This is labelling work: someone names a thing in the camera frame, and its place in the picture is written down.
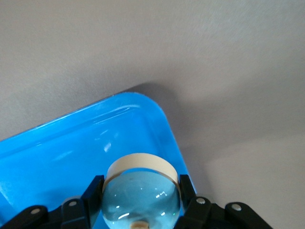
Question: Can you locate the blue plastic tray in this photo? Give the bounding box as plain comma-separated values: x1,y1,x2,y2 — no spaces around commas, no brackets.
0,92,198,229

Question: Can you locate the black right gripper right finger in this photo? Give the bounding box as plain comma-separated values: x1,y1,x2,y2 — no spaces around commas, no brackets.
176,174,275,229

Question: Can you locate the light blue call bell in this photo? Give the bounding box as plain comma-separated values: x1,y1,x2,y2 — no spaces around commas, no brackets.
101,152,183,229

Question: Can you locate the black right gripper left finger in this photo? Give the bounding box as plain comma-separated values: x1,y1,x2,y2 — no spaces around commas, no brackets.
0,175,105,229

